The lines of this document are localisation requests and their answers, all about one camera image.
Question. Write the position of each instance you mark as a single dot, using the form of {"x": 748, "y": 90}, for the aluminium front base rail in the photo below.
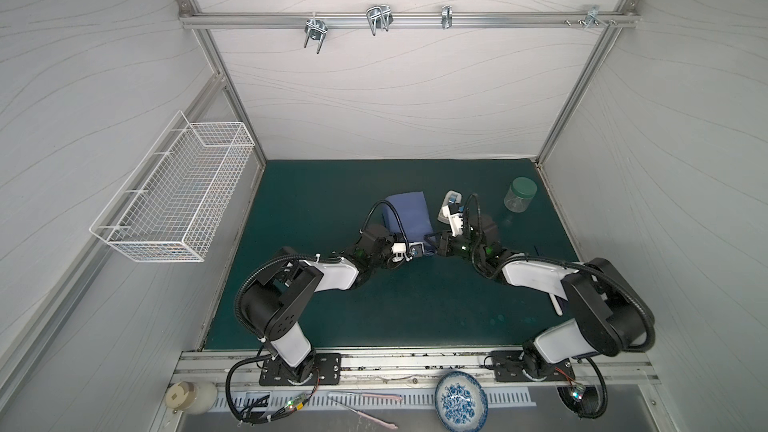
{"x": 378, "y": 367}

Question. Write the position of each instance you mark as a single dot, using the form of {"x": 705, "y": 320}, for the green lid clear jar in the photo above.
{"x": 520, "y": 194}

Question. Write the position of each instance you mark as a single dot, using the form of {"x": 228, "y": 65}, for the left metal hook clamp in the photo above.
{"x": 316, "y": 31}

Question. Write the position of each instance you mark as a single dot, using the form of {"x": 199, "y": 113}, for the right metal bracket clamp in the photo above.
{"x": 591, "y": 19}

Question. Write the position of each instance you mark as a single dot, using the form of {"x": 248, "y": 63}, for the white round container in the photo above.
{"x": 193, "y": 398}

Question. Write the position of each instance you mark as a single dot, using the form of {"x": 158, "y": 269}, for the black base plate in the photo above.
{"x": 316, "y": 368}
{"x": 509, "y": 366}

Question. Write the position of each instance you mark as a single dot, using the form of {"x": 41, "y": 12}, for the aluminium top cross rail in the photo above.
{"x": 401, "y": 20}

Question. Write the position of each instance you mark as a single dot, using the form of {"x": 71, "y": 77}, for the light blue wrapping paper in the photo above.
{"x": 412, "y": 209}

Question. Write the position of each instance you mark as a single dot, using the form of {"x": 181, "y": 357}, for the metal hook clamp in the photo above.
{"x": 379, "y": 17}
{"x": 316, "y": 31}

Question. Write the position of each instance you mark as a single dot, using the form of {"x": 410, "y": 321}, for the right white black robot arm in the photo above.
{"x": 607, "y": 315}

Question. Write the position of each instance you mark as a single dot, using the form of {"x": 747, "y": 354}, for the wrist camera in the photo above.
{"x": 402, "y": 251}
{"x": 457, "y": 220}

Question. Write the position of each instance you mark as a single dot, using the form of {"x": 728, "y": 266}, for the white wire basket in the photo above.
{"x": 169, "y": 208}

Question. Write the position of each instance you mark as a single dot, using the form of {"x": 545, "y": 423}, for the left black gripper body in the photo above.
{"x": 383, "y": 258}

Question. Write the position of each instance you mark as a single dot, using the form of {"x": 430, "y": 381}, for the green table mat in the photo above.
{"x": 319, "y": 207}

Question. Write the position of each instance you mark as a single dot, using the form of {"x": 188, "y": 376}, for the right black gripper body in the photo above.
{"x": 452, "y": 240}

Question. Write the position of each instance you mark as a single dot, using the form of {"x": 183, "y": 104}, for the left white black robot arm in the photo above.
{"x": 272, "y": 299}

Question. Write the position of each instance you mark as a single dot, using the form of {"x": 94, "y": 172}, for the middle metal hook clamp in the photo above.
{"x": 379, "y": 17}

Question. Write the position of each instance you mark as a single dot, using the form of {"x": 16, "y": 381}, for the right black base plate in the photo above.
{"x": 509, "y": 366}

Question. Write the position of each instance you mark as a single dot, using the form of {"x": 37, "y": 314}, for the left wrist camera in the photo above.
{"x": 402, "y": 251}

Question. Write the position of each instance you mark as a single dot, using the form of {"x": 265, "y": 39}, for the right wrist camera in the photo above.
{"x": 457, "y": 220}

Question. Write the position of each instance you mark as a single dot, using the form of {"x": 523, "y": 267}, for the small metal ring clamp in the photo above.
{"x": 446, "y": 17}

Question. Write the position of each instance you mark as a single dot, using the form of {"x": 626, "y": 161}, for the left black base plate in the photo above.
{"x": 316, "y": 368}

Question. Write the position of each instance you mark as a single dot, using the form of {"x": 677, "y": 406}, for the blue white patterned plate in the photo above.
{"x": 460, "y": 402}

